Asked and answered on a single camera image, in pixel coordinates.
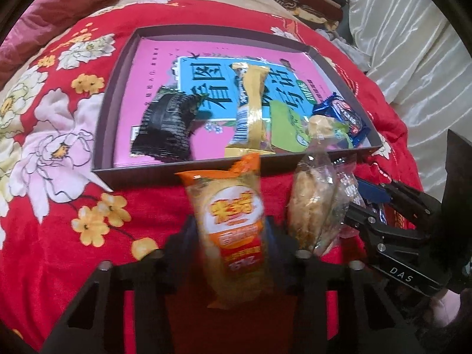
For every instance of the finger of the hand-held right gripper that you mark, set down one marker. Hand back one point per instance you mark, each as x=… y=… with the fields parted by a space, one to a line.
x=372 y=191
x=372 y=228

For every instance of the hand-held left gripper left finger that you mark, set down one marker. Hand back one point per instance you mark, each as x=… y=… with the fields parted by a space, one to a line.
x=184 y=254

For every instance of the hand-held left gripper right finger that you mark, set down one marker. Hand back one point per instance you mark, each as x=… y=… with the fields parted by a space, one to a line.
x=284 y=265

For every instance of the orange rice cracker packet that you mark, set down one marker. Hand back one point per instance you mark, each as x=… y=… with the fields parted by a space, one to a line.
x=228 y=228

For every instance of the clear pastry packet green label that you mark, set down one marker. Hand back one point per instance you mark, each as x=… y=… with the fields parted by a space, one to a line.
x=309 y=199

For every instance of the blue cookie packet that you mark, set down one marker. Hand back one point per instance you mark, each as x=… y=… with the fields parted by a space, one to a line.
x=346 y=114

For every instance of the dark cardboard box tray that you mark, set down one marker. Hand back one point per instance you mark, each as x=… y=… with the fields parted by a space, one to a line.
x=147 y=177

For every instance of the black and green snack packet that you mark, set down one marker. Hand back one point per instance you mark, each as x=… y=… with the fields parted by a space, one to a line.
x=166 y=125

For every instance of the long gold wafer packet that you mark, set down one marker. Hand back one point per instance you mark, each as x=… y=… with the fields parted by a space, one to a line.
x=254 y=118

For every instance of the person's right hand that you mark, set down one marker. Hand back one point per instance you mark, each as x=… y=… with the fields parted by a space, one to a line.
x=444 y=308

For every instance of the red floral blanket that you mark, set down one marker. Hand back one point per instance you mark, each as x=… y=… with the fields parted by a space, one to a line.
x=66 y=199

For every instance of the white satin curtain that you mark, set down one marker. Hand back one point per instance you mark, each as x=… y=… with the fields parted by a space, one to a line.
x=405 y=62

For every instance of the light blue crumpled cloth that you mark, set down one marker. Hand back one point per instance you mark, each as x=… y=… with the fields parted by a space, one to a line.
x=346 y=48

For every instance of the pink and blue book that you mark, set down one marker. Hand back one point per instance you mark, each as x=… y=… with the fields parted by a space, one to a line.
x=155 y=66

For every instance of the pink pillow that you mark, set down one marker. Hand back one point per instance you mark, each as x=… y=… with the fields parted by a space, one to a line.
x=55 y=14

